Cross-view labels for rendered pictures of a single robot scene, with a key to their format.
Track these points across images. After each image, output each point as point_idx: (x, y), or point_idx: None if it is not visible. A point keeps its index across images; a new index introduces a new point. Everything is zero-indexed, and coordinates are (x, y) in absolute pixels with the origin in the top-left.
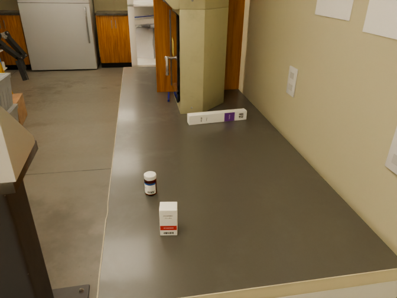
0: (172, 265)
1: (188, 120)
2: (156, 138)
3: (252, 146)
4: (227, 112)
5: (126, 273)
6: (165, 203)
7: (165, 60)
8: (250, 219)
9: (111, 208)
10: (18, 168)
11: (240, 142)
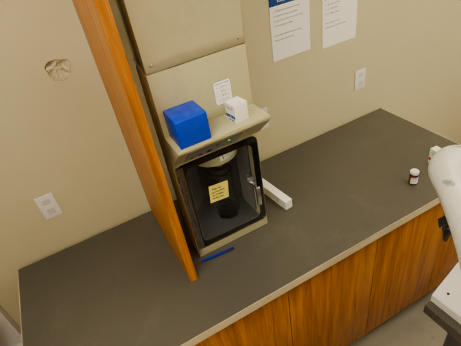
0: None
1: (291, 204)
2: (336, 215)
3: (306, 163)
4: (264, 180)
5: None
6: (436, 150)
7: (258, 191)
8: (394, 143)
9: None
10: None
11: (304, 169)
